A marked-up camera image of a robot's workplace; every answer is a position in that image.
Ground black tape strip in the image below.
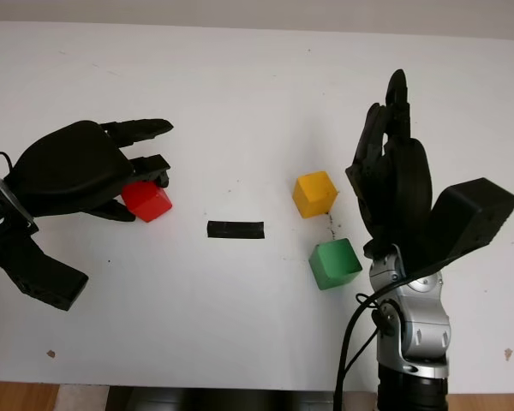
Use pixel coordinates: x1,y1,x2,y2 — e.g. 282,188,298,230
206,220,266,241

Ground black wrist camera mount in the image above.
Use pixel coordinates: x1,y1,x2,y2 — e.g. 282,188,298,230
0,213,90,313
423,177,514,275

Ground dark grey robot torso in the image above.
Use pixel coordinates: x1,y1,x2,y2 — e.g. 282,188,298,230
106,387,380,411

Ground red wooden cube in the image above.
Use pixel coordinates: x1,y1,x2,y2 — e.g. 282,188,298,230
121,179,173,223

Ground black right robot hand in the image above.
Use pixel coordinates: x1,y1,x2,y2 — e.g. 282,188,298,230
344,68,433,259

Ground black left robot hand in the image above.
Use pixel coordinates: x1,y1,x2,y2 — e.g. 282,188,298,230
9,118,175,223

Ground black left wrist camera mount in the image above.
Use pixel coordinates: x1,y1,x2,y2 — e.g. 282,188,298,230
0,213,90,313

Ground yellow wooden cube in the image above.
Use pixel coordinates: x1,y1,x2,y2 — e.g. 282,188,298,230
291,170,339,220

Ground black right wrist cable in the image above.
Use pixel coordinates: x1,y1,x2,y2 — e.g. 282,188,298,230
333,256,445,411

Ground green wooden cube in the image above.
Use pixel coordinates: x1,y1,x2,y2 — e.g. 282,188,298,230
308,238,363,291

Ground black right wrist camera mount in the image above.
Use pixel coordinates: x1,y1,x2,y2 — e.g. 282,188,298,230
423,177,514,275

